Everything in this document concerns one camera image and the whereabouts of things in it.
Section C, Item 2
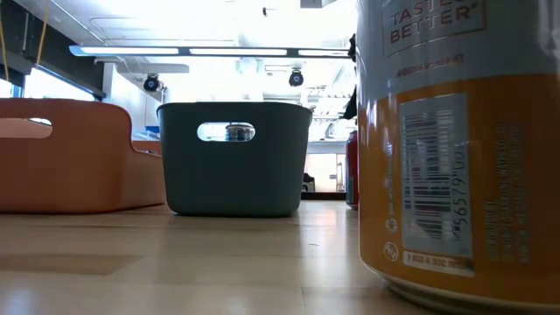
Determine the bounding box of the white and orange soda can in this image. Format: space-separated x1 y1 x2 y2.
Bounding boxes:
354 0 560 314

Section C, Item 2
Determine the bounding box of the red Fanta soda can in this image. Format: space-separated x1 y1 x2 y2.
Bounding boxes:
345 129 361 210

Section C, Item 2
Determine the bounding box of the dark teal plastic bin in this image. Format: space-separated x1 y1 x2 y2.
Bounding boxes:
156 101 313 219

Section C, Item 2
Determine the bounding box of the overhead light bar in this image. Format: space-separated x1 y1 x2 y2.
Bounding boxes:
68 45 356 60

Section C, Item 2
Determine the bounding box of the orange plastic bin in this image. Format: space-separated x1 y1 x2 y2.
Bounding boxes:
0 97 167 214

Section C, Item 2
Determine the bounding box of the yellow hanging cable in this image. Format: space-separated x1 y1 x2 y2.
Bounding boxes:
0 0 10 83
35 0 52 67

